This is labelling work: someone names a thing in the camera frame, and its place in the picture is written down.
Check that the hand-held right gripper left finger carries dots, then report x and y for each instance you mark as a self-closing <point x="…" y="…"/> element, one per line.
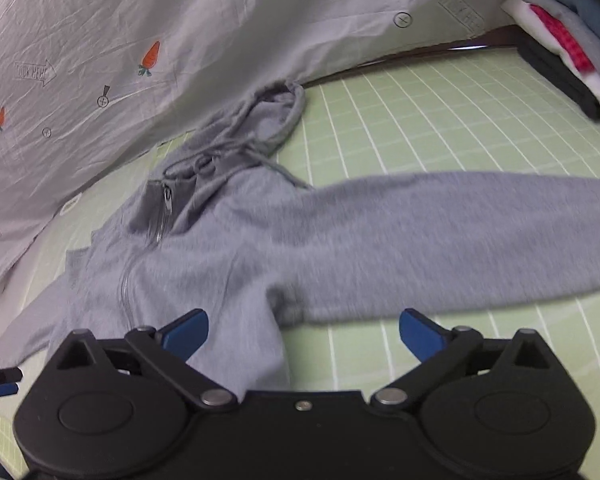
<point x="187" y="334"/>

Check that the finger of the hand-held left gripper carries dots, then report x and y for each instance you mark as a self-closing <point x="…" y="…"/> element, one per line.
<point x="2" y="389"/>

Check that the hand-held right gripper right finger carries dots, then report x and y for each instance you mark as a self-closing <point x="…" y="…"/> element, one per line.
<point x="420" y="334"/>

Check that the grey zip hoodie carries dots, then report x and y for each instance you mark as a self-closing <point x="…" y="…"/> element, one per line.
<point x="230" y="260"/>

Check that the stack of folded clothes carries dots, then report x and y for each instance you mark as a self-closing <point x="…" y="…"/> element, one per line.
<point x="575" y="35"/>

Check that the green grid mat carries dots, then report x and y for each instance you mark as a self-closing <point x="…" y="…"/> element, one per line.
<point x="430" y="125"/>

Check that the grey carrot print sheet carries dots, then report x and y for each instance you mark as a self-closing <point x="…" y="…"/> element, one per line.
<point x="205" y="35"/>

